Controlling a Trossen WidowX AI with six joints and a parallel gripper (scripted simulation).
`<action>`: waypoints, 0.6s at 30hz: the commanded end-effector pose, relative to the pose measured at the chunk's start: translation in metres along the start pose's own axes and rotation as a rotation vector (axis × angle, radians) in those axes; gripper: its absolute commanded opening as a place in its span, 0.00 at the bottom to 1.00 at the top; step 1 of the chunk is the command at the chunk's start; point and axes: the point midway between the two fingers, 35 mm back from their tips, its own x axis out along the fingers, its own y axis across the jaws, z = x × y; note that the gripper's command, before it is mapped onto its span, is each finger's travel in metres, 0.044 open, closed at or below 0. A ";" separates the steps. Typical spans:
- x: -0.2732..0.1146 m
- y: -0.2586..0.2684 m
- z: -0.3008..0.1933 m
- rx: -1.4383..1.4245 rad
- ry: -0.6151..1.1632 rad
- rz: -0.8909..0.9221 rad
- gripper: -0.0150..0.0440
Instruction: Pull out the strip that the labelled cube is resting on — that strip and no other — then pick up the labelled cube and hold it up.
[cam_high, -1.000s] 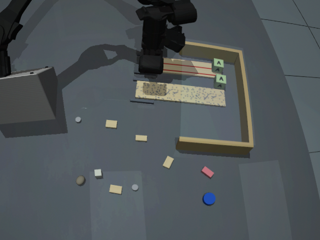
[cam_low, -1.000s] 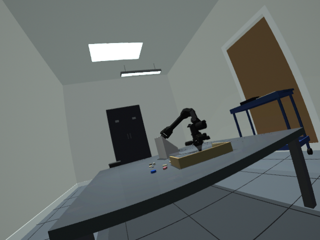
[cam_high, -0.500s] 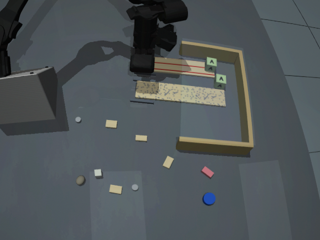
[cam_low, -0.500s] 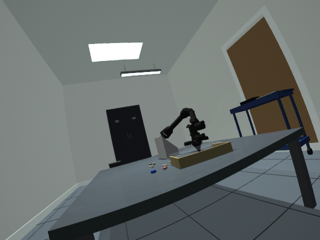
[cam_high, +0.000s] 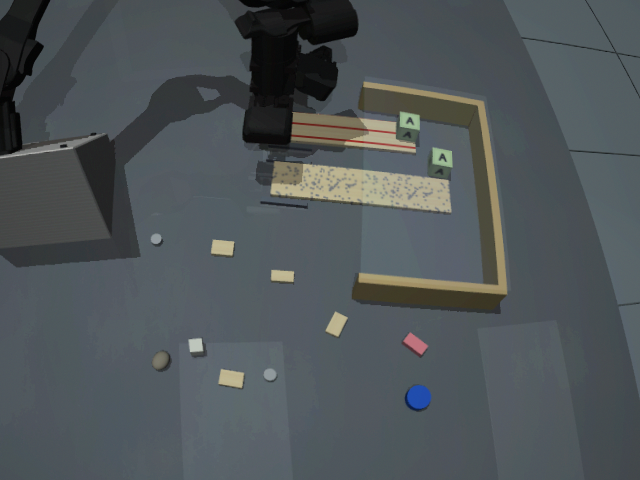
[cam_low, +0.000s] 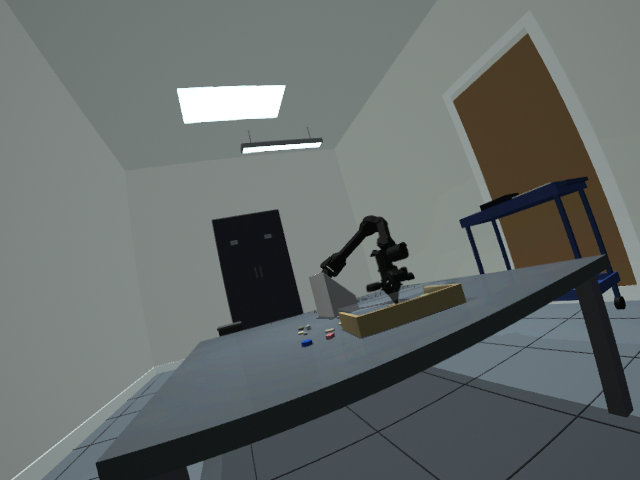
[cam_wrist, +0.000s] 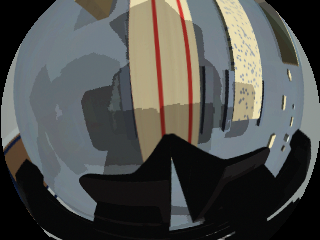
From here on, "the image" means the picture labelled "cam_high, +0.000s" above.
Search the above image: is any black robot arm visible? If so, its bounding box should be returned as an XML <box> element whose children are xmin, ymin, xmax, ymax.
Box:
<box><xmin>0</xmin><ymin>0</ymin><xmax>359</xmax><ymax>156</ymax></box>

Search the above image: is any pink rectangular block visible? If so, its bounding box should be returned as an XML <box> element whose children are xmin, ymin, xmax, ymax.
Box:
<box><xmin>401</xmin><ymin>332</ymin><xmax>428</xmax><ymax>357</ymax></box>

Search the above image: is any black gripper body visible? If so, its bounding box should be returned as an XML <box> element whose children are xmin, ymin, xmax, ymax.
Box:
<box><xmin>242</xmin><ymin>52</ymin><xmax>296</xmax><ymax>145</ymax></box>

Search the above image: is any blue cylinder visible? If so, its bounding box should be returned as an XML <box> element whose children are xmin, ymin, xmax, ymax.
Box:
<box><xmin>405</xmin><ymin>385</ymin><xmax>432</xmax><ymax>410</ymax></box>

